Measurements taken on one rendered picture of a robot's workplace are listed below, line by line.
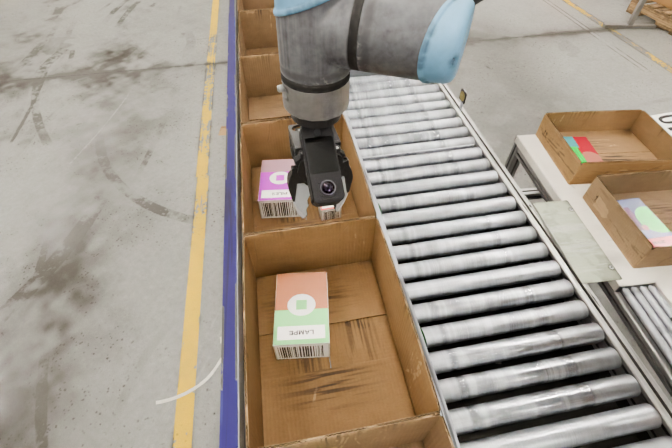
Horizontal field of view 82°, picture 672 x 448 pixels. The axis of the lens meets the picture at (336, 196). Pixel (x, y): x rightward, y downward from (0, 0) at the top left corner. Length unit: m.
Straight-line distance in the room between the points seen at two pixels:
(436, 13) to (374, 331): 0.66
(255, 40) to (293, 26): 1.40
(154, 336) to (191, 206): 0.78
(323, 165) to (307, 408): 0.49
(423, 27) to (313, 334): 0.59
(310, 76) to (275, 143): 0.70
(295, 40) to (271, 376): 0.64
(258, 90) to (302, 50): 1.06
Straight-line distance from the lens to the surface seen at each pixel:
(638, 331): 1.34
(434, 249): 1.21
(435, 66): 0.44
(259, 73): 1.49
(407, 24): 0.44
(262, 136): 1.15
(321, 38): 0.46
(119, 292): 2.21
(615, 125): 1.89
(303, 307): 0.84
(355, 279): 0.95
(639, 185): 1.62
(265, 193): 1.04
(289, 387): 0.85
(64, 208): 2.76
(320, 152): 0.54
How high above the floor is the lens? 1.70
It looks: 47 degrees down
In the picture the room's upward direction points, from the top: straight up
